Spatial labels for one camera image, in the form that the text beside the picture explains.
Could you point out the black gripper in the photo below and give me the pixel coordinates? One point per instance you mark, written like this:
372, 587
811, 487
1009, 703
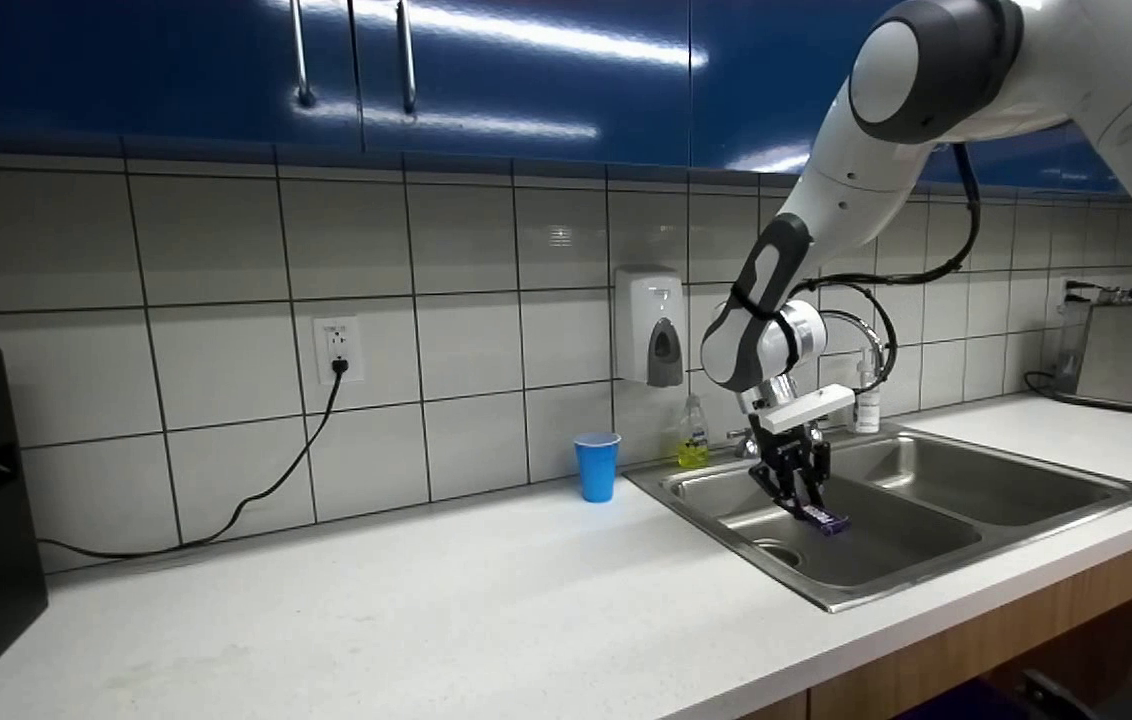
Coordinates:
789, 458

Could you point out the purple protein bar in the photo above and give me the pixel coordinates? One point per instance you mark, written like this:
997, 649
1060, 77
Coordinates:
835, 520

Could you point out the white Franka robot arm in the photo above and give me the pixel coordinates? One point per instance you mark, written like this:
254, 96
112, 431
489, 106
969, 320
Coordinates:
857, 173

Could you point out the stainless steel double sink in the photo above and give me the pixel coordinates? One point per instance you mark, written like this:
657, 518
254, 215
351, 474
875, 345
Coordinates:
965, 503

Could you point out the chrome faucet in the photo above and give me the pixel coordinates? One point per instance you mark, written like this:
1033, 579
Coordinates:
740, 442

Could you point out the clear pump soap bottle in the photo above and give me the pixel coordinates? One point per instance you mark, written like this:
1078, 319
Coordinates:
865, 412

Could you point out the yellow-green dish soap bottle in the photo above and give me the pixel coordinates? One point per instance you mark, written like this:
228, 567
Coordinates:
690, 445

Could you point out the blue plastic cup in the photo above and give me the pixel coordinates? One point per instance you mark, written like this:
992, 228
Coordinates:
597, 468

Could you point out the wooden base cabinet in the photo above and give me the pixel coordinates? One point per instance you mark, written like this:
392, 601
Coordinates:
988, 643

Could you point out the silver coffee machine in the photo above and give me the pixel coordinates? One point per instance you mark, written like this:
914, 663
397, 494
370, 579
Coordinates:
1124, 352

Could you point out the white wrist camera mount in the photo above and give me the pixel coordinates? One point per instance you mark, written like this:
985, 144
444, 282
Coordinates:
811, 407

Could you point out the white wall soap dispenser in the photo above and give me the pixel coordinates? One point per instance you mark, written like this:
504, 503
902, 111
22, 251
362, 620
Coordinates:
645, 320

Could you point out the white wall power outlet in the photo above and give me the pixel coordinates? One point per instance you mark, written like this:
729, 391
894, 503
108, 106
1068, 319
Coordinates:
339, 340

